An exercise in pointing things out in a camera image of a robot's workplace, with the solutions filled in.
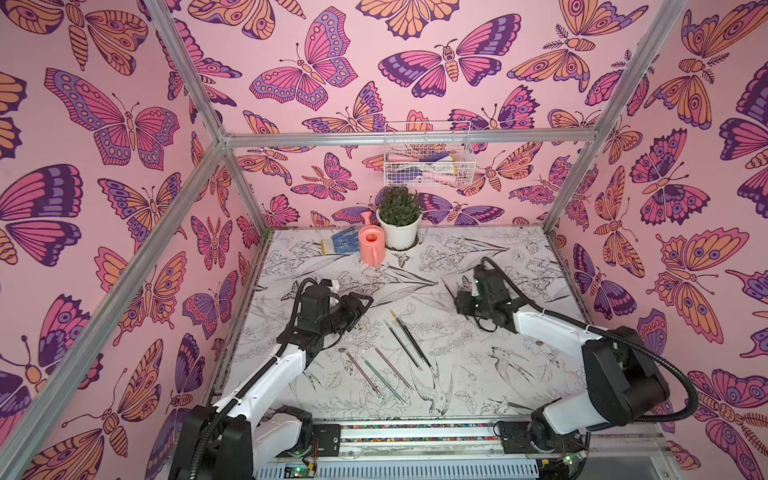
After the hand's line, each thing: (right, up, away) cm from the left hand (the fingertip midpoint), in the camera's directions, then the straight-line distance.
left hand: (373, 302), depth 82 cm
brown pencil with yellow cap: (+12, -13, +8) cm, 20 cm away
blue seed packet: (-12, +18, +35) cm, 41 cm away
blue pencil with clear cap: (+9, -15, +8) cm, 19 cm away
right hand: (+27, -1, +10) cm, 29 cm away
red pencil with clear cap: (+5, -19, +4) cm, 20 cm away
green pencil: (+3, -22, +2) cm, 23 cm away
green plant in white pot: (+7, +26, +21) cm, 34 cm away
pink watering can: (-1, +17, +20) cm, 27 cm away
